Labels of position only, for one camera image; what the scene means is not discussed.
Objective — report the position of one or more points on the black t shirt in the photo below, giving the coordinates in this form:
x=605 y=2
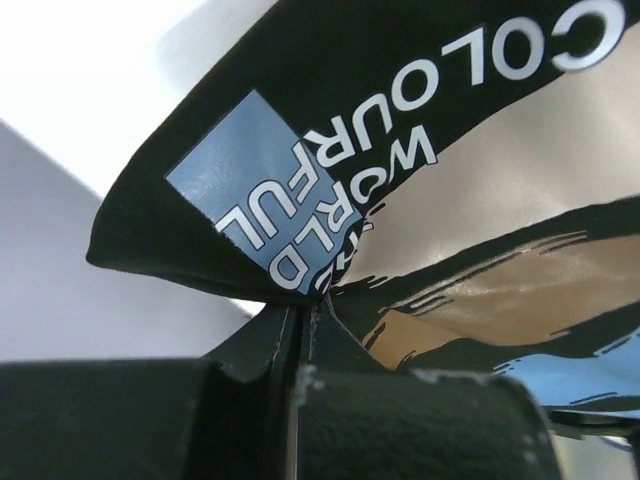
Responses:
x=444 y=185

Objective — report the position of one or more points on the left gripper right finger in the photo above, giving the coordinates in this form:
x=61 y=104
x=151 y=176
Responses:
x=353 y=419

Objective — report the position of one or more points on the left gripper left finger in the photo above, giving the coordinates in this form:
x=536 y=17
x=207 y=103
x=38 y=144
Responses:
x=220 y=416

